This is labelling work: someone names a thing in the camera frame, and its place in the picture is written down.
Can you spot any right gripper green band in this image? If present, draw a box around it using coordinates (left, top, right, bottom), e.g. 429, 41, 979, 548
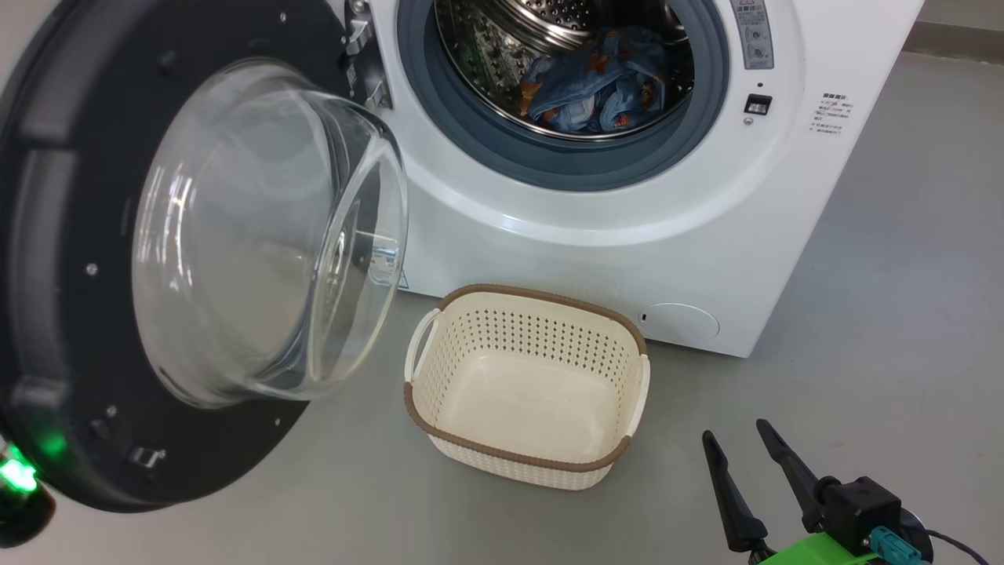
701, 419, 883, 565

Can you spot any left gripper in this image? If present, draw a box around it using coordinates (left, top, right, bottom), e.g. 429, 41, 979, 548
0, 439, 57, 550

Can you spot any black washer door with glass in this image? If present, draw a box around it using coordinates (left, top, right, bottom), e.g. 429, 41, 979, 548
0, 0, 410, 514

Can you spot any white front-load washing machine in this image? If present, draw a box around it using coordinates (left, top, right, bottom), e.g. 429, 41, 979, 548
329, 0, 926, 359

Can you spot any cream perforated plastic laundry basket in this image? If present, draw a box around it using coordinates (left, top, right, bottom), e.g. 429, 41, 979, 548
403, 283, 651, 491

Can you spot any grey rubber door gasket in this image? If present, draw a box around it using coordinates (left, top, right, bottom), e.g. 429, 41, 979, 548
396, 0, 730, 193

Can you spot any metal door hinge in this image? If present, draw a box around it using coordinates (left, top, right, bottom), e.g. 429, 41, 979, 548
339, 0, 393, 111

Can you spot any round white filter cover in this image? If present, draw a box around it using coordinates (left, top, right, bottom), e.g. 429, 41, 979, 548
639, 303, 721, 343

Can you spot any blue white energy label sticker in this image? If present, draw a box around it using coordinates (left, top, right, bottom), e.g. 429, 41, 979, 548
369, 247, 411, 292

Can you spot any grey warning label sticker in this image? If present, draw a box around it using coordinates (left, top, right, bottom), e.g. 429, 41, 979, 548
729, 0, 776, 71

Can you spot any perforated steel washer drum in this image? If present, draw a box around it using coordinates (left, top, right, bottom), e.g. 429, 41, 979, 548
434, 0, 696, 142

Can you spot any thin black cable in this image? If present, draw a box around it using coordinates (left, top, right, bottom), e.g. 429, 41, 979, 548
926, 530, 993, 565

